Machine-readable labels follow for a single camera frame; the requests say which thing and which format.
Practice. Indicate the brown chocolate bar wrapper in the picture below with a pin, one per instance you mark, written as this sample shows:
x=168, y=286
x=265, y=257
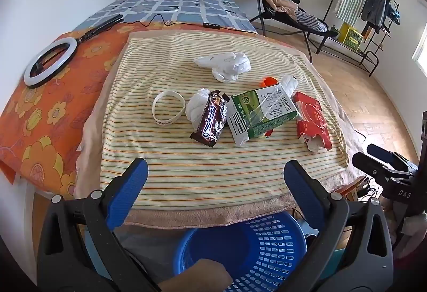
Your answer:
x=212, y=122

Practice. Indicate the small white tissue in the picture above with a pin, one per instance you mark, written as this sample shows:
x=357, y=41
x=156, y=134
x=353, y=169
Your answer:
x=196, y=105

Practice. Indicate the person's right hand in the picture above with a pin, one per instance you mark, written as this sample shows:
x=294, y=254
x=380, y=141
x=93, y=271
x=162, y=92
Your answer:
x=415, y=227

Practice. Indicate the white plastic bag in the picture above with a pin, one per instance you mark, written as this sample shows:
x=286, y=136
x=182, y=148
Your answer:
x=230, y=65

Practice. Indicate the blue plastic basket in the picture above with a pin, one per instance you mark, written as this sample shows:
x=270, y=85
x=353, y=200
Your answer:
x=267, y=252

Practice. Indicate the black inline remote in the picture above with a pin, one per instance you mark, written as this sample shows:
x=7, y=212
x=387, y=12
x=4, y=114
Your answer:
x=212, y=25

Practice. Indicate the blue garment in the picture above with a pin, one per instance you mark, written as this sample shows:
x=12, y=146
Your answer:
x=393, y=13

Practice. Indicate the black clothes rack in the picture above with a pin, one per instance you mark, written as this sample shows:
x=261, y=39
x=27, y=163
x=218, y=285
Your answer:
x=373, y=66

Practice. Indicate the red cardboard box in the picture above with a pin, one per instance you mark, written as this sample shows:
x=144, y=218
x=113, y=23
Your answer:
x=313, y=118

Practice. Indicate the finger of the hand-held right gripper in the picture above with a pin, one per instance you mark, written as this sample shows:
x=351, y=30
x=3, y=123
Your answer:
x=393, y=157
x=377, y=170

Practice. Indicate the dark jacket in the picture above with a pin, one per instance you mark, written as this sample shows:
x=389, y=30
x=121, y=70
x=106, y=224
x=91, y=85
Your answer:
x=375, y=5

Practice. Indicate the blue plaid bed sheet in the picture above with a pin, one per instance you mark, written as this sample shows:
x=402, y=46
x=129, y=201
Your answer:
x=186, y=8

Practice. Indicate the yellow crate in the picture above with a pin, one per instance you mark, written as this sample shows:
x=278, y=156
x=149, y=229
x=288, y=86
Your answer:
x=350, y=37

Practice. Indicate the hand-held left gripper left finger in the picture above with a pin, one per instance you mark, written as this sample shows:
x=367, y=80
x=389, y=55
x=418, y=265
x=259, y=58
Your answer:
x=128, y=192

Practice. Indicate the white rubber wristband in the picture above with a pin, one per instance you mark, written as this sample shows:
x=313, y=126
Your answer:
x=166, y=122

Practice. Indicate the striped clothing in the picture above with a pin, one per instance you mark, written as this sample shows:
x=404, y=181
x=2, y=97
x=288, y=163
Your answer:
x=310, y=23

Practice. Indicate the beige towel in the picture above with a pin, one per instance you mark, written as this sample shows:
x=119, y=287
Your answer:
x=200, y=218

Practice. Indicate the beige clothing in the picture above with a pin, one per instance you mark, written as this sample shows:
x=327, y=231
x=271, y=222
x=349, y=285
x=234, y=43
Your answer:
x=280, y=0

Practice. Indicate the green and white milk carton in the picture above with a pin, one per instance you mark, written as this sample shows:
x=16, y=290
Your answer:
x=267, y=112

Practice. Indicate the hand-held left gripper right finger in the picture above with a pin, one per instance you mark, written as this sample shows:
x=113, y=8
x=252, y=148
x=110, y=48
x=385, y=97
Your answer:
x=305, y=195

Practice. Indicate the window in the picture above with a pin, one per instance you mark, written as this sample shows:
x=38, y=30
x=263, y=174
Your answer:
x=421, y=48

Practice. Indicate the striped yellow blanket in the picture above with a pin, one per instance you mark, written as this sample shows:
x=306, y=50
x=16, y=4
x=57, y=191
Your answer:
x=200, y=178

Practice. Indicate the orange plastic cap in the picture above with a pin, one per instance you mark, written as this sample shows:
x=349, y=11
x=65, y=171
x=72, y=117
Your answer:
x=268, y=81

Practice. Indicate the pale blue squeeze tube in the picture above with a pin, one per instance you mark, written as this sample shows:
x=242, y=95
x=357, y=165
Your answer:
x=288, y=83

